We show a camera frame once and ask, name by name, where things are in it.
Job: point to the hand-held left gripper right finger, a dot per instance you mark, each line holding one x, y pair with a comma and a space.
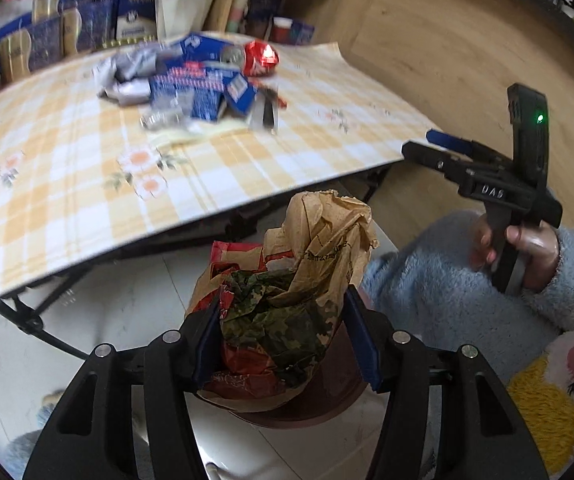
364, 345

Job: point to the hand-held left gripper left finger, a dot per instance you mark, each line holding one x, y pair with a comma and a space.
207, 340

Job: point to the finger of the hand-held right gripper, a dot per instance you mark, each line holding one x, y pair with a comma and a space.
447, 140
432, 157

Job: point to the brown plastic bin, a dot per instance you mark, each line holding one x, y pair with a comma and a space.
327, 390

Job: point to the camouflage green wrapper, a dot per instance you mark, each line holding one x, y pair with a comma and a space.
277, 315

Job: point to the red snack bag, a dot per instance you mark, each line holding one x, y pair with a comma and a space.
227, 260

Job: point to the brown paper bag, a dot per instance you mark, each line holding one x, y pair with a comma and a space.
317, 230

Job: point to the blue printed packet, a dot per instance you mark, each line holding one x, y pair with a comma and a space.
187, 92

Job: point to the person's right hand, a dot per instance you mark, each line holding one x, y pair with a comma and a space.
534, 245

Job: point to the person's right fleece-clad leg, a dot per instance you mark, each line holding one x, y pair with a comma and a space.
427, 300

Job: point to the person's fleece-clad leg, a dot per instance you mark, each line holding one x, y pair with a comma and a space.
27, 450
427, 300

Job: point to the wooden shelf unit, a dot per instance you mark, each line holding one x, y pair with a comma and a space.
337, 10

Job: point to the small light blue box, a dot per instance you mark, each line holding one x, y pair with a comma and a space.
303, 34

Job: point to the cartoon printed fleece garment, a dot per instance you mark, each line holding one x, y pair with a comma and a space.
542, 410

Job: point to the red paper cup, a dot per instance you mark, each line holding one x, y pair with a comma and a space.
282, 30

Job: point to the crushed red can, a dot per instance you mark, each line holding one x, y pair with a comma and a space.
262, 57

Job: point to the blue white small packet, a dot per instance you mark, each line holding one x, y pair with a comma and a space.
241, 92

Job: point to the yellow checked floral tablecloth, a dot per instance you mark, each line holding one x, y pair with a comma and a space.
67, 185

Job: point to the person's left fleece-clad leg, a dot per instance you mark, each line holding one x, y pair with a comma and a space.
27, 450

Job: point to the dark blue patterned box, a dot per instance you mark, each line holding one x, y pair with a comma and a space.
264, 15

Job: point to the stack of pastel cups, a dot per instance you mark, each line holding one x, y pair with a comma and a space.
239, 5

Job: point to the blue carton box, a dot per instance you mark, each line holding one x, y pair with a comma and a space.
207, 47

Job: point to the white flower pot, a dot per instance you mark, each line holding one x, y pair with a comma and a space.
184, 12

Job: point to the blue box with white emblem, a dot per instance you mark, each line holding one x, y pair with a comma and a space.
134, 15

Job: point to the flat blue box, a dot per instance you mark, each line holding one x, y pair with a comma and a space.
2, 35

